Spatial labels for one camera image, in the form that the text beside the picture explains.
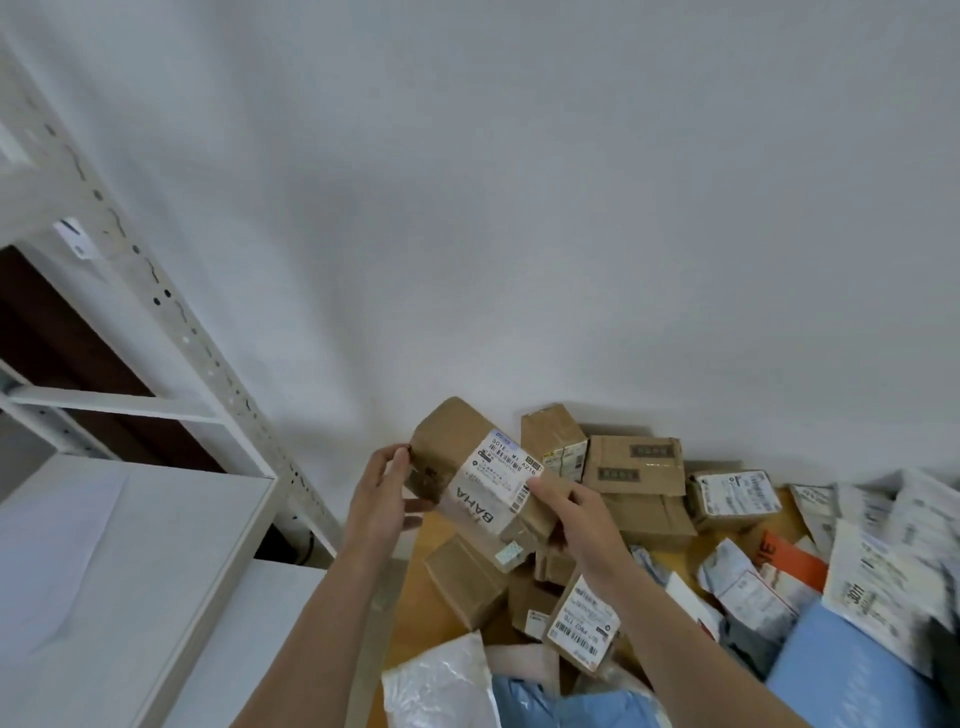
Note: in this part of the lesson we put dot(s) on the person's left hand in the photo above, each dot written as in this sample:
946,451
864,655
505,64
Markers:
379,502

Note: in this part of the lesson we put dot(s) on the person's right hand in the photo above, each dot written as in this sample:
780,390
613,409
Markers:
592,540

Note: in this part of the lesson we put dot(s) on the stack of cardboard boxes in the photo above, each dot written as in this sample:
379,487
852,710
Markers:
637,465

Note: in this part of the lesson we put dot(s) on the INS BAHA cardboard box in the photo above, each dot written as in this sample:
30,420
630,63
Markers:
450,435

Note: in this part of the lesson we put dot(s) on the tall brown box double label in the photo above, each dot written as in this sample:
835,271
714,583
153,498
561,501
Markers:
547,431

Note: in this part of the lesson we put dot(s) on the cream mailer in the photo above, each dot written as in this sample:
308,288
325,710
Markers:
525,664

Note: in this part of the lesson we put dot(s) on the blue plastic mailer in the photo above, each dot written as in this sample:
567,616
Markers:
570,709

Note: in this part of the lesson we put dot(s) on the white bubble mailer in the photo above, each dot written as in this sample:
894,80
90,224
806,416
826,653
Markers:
442,682

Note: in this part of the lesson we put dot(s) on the smooth light blue mailer package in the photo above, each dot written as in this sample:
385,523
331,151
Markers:
847,675

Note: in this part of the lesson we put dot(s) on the pile of white mailers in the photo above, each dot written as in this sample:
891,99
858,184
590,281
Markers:
885,585

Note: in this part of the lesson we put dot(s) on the person's right forearm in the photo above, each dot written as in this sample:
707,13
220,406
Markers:
690,667

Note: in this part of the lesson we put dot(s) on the person's left forearm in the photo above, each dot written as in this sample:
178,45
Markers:
315,652

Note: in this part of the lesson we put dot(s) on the wooden table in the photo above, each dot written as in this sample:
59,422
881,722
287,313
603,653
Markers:
420,615

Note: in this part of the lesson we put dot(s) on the white metal shelf rack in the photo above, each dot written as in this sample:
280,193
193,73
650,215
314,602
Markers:
112,562

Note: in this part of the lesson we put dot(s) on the small white rack tag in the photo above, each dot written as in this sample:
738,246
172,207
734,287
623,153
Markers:
75,236

